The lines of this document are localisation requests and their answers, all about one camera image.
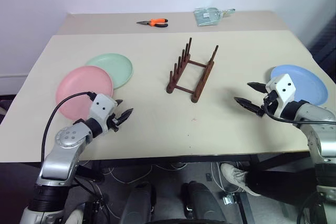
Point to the dark trouser leg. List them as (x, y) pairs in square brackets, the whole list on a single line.
[(281, 184)]

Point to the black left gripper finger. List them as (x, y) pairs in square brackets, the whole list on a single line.
[(119, 101), (125, 116)]

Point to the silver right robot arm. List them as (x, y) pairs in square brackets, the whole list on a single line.
[(319, 134)]

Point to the dark rounded robot leg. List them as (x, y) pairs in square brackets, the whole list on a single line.
[(203, 203), (139, 203)]

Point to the red plate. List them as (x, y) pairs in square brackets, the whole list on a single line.
[(83, 92)]

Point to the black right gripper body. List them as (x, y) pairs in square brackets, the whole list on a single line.
[(270, 101)]

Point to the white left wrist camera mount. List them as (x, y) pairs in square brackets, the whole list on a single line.
[(102, 108)]

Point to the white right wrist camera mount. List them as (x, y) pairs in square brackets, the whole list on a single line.
[(283, 87)]

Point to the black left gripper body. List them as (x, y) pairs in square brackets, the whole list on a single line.
[(113, 122)]

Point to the blue plate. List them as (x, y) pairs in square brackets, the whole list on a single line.
[(306, 83)]

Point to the green plate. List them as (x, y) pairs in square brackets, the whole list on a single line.
[(115, 67)]

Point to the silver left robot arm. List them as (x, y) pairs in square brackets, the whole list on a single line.
[(65, 140)]

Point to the brown wooden dish rack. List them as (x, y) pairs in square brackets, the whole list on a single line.
[(195, 77)]

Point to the white sneaker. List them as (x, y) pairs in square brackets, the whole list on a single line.
[(236, 176)]

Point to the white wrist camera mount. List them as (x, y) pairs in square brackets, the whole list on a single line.
[(102, 108), (283, 87)]

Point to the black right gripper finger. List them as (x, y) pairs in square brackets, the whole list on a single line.
[(247, 104), (257, 86)]

